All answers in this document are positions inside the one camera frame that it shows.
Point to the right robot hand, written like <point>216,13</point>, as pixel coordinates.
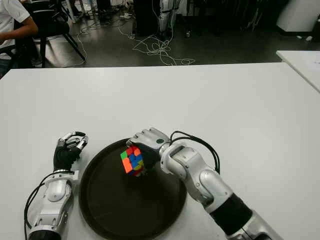
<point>151,147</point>

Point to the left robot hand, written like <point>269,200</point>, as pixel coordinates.
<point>62,158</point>

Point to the multicoloured Rubik's cube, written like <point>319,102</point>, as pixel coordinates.
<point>130,162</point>

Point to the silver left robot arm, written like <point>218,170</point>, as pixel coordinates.
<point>53,200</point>

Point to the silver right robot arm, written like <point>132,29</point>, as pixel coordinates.
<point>207,182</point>

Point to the dark brown round tray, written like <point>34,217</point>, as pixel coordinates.
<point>112,200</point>

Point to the black cabinet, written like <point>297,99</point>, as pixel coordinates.
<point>146,17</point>

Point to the black chair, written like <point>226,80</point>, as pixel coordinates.
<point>52,23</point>

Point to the seated person white shirt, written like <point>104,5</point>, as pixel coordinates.
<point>10,20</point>

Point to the white side table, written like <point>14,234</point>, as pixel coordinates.
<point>302,65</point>

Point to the small white floor object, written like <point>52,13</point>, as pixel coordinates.
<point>309,38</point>

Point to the white cabinet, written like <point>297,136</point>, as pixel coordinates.
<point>297,15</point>

